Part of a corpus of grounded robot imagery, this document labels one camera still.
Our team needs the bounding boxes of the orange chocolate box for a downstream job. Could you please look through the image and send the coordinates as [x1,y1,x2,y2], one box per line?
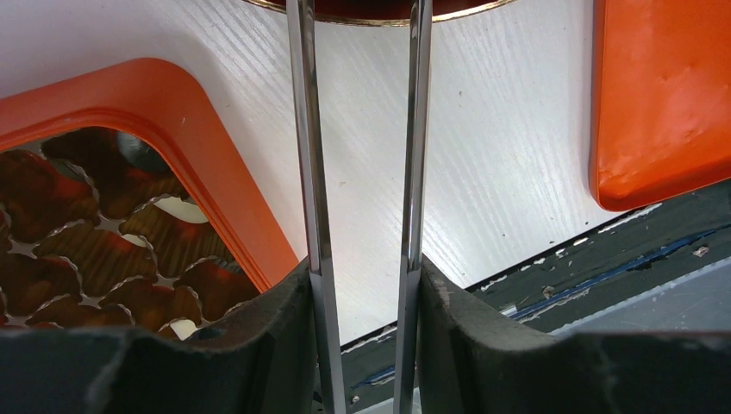
[1,58,297,341]

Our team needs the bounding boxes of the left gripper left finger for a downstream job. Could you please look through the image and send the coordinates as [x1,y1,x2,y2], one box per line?
[1,262,316,413]

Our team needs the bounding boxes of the orange box lid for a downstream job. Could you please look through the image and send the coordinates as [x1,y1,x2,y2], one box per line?
[589,1,730,211]

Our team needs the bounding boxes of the metal serving tongs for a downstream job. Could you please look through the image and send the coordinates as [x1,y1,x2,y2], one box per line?
[285,1,433,413]

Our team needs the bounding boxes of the red round tray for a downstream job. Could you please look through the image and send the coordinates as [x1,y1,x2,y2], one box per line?
[242,0,518,28]

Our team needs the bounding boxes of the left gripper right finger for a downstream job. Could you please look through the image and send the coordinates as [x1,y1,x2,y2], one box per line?
[416,259,730,413]

